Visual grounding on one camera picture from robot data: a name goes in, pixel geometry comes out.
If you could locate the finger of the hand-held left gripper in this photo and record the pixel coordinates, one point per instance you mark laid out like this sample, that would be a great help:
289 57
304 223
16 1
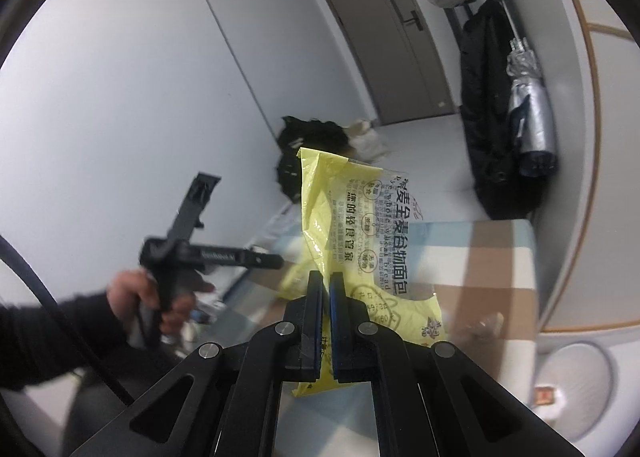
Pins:
267 260

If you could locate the person's left hand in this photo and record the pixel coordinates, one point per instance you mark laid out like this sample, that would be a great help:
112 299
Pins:
125 292

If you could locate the white round object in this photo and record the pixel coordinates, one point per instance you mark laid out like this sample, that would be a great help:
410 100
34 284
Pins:
580 377

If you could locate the small red box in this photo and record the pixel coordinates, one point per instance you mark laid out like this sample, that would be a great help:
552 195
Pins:
545 395

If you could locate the yellow plastic bread bag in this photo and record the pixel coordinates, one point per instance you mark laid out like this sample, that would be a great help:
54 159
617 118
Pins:
350 217

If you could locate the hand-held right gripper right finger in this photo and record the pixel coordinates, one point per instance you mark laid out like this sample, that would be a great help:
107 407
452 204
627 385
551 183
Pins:
336 322

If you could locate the hanging black jacket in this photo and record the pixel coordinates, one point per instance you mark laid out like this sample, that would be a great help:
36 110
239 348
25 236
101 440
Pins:
487 137

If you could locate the beige paper bag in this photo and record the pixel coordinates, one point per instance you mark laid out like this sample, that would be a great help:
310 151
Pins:
370 142

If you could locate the brown door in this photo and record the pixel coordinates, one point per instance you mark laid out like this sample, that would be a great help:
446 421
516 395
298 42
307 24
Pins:
380 52

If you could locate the silver folded umbrella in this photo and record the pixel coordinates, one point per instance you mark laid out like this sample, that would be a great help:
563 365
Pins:
532 112

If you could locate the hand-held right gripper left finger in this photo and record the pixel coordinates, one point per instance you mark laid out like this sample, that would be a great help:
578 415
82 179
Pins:
315 307

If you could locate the checked tablecloth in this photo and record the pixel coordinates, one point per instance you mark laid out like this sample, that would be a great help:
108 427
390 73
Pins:
500 267

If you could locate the pile of black clothes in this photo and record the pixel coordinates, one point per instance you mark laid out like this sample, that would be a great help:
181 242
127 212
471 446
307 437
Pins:
320 134

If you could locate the person's left forearm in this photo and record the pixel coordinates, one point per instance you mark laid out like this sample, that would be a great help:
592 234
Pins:
50 337

